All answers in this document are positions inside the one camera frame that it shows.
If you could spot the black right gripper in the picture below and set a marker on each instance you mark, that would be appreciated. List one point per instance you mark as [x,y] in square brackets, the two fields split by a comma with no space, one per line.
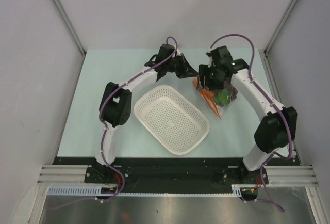
[204,70]

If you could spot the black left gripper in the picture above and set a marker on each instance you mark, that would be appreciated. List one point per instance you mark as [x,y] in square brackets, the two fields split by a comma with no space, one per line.
[185,70]

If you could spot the clear zip top bag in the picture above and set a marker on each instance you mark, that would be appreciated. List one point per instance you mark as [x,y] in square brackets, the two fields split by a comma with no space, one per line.
[224,109]

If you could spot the green fake bell pepper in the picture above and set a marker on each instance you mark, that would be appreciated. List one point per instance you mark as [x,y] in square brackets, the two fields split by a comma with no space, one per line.
[222,98]

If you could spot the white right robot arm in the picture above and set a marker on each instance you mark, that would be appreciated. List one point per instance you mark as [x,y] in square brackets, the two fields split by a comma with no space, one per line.
[276,131]

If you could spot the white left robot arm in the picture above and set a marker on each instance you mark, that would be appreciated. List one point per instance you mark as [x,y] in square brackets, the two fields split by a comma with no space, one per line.
[116,103]

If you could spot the orange fake carrot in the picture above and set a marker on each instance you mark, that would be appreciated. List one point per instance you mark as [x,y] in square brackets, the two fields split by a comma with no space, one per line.
[210,98]

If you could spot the purple fake grape bunch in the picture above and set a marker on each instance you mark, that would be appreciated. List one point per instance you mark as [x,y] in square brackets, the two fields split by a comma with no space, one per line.
[234,93]

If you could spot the white perforated plastic basket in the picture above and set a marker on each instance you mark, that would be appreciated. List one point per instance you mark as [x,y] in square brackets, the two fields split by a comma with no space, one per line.
[174,121]

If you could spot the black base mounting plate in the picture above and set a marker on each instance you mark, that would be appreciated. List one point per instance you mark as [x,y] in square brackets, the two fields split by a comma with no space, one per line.
[160,186]

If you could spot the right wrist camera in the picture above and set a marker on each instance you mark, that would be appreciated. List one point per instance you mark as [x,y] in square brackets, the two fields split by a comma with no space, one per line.
[219,56]

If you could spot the right aluminium frame post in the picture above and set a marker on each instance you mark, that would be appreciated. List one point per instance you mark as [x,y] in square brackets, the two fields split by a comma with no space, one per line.
[282,22]

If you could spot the aluminium frame post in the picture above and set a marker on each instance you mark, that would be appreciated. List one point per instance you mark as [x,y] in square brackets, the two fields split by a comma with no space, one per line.
[282,22]
[68,25]

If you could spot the front aluminium rail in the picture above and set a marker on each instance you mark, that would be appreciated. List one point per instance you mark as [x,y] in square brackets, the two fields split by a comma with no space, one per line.
[274,176]

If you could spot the left aluminium frame post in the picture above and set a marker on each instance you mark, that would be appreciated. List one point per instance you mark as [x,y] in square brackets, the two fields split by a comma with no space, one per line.
[68,25]

